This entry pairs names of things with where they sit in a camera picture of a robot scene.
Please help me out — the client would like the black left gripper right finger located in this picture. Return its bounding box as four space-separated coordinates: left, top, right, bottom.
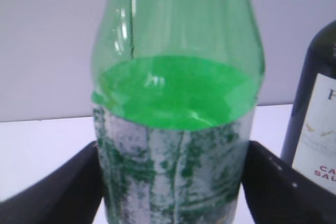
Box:
243 141 335 224

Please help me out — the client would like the green sprite bottle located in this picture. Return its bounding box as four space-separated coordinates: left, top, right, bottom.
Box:
91 0 265 223

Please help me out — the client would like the dark red wine bottle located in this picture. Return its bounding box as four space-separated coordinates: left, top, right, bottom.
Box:
280 22 335 194

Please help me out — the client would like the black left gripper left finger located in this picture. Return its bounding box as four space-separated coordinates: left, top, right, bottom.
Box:
1 142 103 224

